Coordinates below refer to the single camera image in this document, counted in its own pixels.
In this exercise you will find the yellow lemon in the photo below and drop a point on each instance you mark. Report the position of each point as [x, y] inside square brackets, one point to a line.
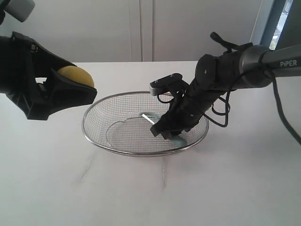
[77, 74]

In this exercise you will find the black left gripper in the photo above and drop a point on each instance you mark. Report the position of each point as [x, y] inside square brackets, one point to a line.
[22, 60]

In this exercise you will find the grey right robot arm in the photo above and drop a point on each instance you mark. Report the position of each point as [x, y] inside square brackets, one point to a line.
[253, 67]

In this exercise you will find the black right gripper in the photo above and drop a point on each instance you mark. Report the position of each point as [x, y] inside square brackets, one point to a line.
[184, 113]

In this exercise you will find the teal handled peeler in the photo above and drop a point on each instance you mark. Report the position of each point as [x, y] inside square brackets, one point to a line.
[152, 118]

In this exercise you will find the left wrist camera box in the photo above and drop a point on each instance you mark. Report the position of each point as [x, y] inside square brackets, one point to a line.
[19, 9]

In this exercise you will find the steel wire mesh basket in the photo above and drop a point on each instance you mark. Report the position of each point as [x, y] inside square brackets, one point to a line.
[113, 123]

